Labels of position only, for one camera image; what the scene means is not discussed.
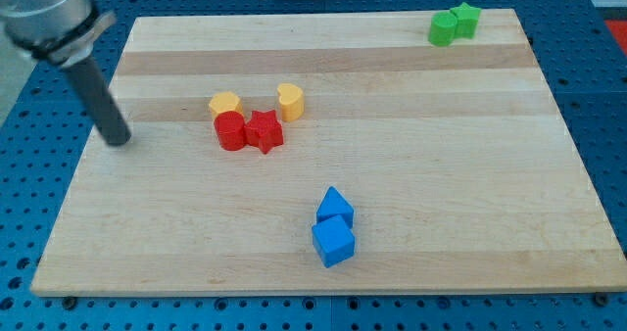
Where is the green star block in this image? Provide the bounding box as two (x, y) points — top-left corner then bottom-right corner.
(450, 2), (482, 39)

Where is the yellow hexagon block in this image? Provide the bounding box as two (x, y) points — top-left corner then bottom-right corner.
(208, 91), (243, 119)

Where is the blue triangle block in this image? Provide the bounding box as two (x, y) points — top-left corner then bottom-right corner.
(315, 186), (355, 228)

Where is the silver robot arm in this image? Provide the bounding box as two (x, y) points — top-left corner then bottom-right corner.
(1, 0), (131, 146)

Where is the yellow heart block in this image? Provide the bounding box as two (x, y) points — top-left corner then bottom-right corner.
(277, 83), (305, 122)

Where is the red star block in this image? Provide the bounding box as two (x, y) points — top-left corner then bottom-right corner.
(244, 110), (284, 154)

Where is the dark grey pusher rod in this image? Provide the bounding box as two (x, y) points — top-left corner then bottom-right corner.
(64, 55), (131, 146)

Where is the green cylinder block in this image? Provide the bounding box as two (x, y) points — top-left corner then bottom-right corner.
(428, 12), (458, 47)

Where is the blue cube block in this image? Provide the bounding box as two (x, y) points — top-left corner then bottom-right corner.
(312, 215), (356, 268)

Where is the red cylinder block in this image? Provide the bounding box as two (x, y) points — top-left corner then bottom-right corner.
(214, 111), (247, 151)

